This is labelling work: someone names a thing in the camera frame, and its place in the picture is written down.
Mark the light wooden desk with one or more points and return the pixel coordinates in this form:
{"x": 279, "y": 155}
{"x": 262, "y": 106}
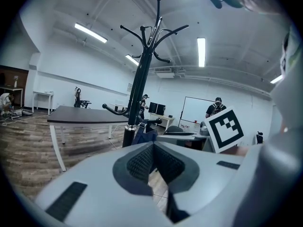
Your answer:
{"x": 163, "y": 118}

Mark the white ceiling air conditioner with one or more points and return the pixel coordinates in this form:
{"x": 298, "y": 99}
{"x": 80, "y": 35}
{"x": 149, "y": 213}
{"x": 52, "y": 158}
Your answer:
{"x": 164, "y": 72}

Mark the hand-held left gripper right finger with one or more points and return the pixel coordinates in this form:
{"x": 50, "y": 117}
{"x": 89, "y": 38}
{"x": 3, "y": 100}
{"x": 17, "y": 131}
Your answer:
{"x": 208, "y": 185}

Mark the black office chair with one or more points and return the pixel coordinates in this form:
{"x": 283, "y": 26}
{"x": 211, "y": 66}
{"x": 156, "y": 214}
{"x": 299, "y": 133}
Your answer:
{"x": 259, "y": 137}
{"x": 81, "y": 100}

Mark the black monitor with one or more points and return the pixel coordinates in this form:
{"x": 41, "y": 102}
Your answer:
{"x": 161, "y": 109}
{"x": 153, "y": 108}

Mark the small dark table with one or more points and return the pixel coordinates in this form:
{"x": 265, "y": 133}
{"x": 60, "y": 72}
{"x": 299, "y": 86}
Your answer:
{"x": 120, "y": 106}

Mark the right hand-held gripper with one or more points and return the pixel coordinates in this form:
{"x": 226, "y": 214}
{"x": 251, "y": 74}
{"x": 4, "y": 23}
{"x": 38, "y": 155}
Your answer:
{"x": 225, "y": 129}

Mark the person's right forearm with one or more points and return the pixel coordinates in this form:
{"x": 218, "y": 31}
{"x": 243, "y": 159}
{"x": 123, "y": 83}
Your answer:
{"x": 236, "y": 151}

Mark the whiteboard on black stand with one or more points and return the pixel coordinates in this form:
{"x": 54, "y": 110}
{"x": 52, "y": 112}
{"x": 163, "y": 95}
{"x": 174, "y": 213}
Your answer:
{"x": 196, "y": 110}

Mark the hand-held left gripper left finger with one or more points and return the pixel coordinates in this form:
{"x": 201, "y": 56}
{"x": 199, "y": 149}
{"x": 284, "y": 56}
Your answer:
{"x": 99, "y": 185}

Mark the wall poster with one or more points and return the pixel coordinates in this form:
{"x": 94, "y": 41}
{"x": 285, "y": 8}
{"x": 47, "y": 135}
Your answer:
{"x": 129, "y": 87}

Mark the black metal coat rack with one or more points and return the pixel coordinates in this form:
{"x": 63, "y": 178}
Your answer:
{"x": 139, "y": 84}

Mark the dark-topped white-legged table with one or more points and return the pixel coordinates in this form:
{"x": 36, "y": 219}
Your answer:
{"x": 82, "y": 115}

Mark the long ceiling light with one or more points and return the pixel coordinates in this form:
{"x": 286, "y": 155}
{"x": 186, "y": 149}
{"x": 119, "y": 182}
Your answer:
{"x": 91, "y": 32}
{"x": 276, "y": 79}
{"x": 201, "y": 52}
{"x": 132, "y": 60}

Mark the small white table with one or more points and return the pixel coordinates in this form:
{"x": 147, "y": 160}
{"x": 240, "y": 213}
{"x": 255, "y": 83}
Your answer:
{"x": 42, "y": 94}

